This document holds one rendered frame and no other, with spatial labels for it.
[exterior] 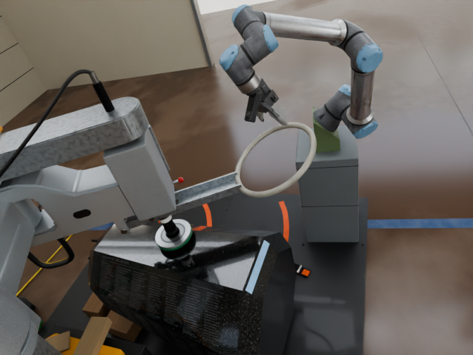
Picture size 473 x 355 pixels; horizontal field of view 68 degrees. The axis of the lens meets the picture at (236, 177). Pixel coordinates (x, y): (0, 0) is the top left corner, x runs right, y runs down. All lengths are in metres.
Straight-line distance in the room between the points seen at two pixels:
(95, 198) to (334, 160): 1.45
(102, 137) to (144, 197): 0.37
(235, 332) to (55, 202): 1.05
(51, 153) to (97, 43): 5.76
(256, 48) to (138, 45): 5.70
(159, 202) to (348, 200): 1.38
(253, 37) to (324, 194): 1.48
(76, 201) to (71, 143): 0.32
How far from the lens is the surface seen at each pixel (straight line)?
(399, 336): 2.58
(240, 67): 1.33
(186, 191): 1.94
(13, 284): 1.71
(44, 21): 7.72
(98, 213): 1.83
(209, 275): 1.87
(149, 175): 1.66
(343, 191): 2.52
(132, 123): 1.55
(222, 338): 1.89
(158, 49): 6.81
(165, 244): 2.03
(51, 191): 1.78
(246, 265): 1.85
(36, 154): 1.66
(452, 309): 2.73
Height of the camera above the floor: 2.30
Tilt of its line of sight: 39 degrees down
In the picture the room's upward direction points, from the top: 16 degrees counter-clockwise
